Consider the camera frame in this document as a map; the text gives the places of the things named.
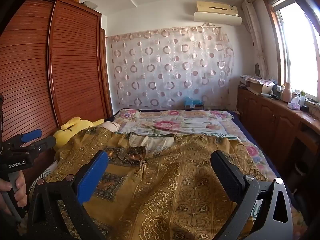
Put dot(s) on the floral cloth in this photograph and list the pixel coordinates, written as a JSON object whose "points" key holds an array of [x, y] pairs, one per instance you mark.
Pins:
{"points": [[262, 81]]}

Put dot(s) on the brown slatted wooden wardrobe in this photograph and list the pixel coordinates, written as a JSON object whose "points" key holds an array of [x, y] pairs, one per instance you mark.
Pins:
{"points": [[72, 67]]}

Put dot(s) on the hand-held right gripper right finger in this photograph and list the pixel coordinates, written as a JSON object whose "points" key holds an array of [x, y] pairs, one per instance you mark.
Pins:
{"points": [[225, 175]]}

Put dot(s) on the person's left hand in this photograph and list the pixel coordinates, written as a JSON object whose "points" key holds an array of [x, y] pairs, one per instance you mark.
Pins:
{"points": [[21, 192]]}

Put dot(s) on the dark round ornament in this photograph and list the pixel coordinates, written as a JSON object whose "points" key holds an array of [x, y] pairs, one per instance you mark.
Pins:
{"points": [[257, 69]]}

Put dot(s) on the beige wall air conditioner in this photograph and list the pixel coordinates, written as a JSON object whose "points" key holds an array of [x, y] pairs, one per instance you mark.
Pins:
{"points": [[217, 7]]}

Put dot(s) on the pink thermos bottle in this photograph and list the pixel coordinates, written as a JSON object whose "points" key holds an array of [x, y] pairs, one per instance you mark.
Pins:
{"points": [[286, 93]]}

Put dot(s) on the white gathered window curtain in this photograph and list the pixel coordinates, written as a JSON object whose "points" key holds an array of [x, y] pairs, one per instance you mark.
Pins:
{"points": [[252, 25]]}

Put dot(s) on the floral bed blanket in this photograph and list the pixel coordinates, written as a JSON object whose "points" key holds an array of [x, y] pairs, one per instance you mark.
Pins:
{"points": [[175, 125]]}

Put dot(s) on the grey box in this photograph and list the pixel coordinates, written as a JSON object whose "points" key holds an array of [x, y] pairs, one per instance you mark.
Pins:
{"points": [[90, 4]]}

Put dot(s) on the green-capped bottle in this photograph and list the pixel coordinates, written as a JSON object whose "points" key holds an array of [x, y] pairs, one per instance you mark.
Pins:
{"points": [[303, 97]]}

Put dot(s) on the small black box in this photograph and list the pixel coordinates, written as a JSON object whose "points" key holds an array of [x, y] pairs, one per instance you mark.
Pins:
{"points": [[305, 108]]}

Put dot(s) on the cardboard box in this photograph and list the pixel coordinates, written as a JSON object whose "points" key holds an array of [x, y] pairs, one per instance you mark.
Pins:
{"points": [[260, 88]]}

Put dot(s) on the wood-framed window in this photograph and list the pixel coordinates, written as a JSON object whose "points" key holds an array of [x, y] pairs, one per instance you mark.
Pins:
{"points": [[300, 55]]}

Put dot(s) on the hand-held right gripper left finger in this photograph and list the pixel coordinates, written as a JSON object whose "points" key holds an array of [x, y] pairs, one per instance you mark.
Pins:
{"points": [[91, 180]]}

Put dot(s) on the white tissue pack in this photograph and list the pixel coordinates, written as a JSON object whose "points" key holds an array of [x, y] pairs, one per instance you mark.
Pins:
{"points": [[294, 103]]}

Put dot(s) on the blue plastic item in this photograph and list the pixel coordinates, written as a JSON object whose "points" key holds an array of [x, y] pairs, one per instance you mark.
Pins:
{"points": [[192, 102]]}

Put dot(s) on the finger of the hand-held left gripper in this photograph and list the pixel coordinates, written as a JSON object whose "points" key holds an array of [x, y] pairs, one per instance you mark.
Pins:
{"points": [[31, 135], [45, 142]]}

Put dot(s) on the sheer circle-patterned curtain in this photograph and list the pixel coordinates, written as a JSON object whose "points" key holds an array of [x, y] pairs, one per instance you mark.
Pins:
{"points": [[162, 67]]}

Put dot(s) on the golden patterned shirt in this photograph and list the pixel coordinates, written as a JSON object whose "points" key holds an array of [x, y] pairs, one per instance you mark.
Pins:
{"points": [[175, 180]]}

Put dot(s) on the yellow plush toy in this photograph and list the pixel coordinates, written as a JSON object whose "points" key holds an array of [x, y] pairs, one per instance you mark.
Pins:
{"points": [[67, 135]]}

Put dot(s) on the pale pink pillow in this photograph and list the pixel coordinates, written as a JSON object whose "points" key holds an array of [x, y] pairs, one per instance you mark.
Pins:
{"points": [[111, 126]]}

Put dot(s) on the brown wooden cabinet counter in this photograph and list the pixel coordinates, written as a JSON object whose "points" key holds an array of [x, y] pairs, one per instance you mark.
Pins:
{"points": [[270, 120]]}

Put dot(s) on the golden brown patterned blanket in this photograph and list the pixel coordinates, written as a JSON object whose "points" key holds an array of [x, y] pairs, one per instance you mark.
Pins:
{"points": [[236, 116]]}

